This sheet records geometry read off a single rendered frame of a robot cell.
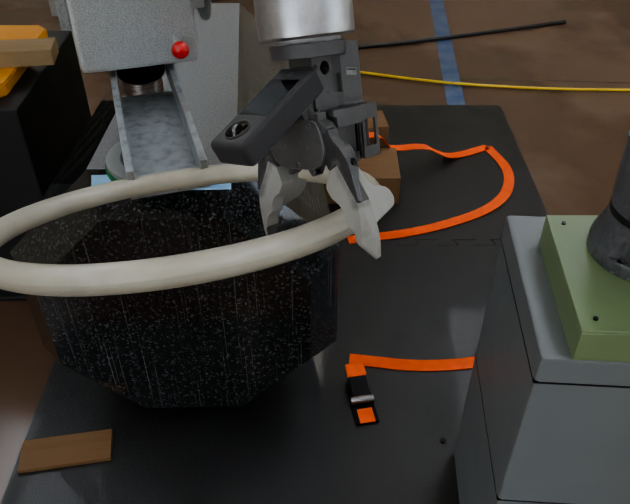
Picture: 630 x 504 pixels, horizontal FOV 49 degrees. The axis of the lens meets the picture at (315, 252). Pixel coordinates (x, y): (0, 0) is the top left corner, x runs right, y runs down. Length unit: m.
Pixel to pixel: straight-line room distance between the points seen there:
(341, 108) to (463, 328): 1.80
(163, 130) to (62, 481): 1.16
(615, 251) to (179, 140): 0.76
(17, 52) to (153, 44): 1.07
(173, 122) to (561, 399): 0.83
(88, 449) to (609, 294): 1.47
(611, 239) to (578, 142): 2.33
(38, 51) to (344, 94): 1.76
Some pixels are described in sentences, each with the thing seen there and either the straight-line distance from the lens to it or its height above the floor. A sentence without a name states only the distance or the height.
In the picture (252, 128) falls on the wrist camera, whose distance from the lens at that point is 0.61.
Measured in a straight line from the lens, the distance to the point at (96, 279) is 0.65.
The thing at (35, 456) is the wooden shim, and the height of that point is 0.03.
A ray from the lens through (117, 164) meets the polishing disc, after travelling 1.56.
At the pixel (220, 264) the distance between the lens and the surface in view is 0.63.
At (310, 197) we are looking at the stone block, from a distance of 1.81.
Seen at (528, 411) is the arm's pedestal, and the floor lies 0.71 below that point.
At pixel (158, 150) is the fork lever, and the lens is 1.20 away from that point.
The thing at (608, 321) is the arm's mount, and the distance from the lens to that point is 1.20.
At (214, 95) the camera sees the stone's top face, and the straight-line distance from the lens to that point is 1.93.
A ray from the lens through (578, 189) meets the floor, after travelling 3.23.
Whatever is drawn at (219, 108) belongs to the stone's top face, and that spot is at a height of 0.84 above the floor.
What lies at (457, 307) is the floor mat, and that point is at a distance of 2.47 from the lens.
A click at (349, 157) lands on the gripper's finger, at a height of 1.37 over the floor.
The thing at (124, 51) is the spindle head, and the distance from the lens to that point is 1.36.
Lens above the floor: 1.70
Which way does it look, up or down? 40 degrees down
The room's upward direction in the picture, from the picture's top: straight up
